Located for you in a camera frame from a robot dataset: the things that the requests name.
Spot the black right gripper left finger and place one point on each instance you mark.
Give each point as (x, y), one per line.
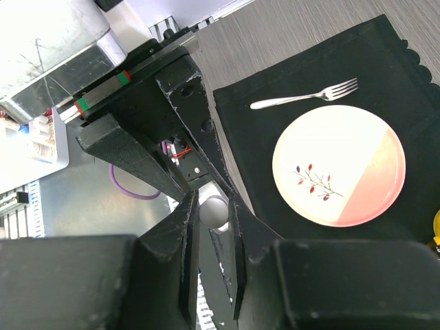
(105, 282)

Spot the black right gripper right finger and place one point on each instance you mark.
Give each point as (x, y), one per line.
(330, 284)

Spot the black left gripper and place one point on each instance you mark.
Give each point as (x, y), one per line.
(146, 118)

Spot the white nail polish bottle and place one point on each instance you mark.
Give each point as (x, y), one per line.
(214, 212)

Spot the pink and cream plate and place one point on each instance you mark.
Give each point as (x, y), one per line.
(339, 166)

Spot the black cloth placemat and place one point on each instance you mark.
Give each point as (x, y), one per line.
(392, 84)

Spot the yellow mug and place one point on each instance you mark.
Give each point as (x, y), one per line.
(434, 243)

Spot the silver fork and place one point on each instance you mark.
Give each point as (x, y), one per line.
(328, 94)

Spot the white slotted cable duct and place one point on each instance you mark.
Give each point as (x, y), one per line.
(21, 212)

